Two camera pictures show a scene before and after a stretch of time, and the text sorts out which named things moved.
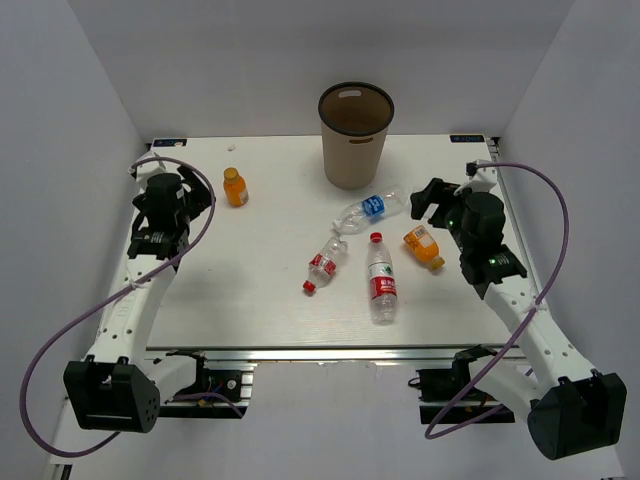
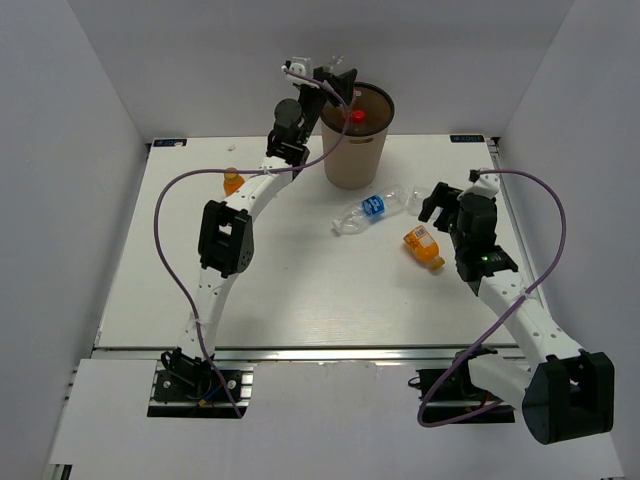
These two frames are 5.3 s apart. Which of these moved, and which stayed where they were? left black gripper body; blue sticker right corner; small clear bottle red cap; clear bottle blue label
Moved: small clear bottle red cap; left black gripper body
Stayed: blue sticker right corner; clear bottle blue label
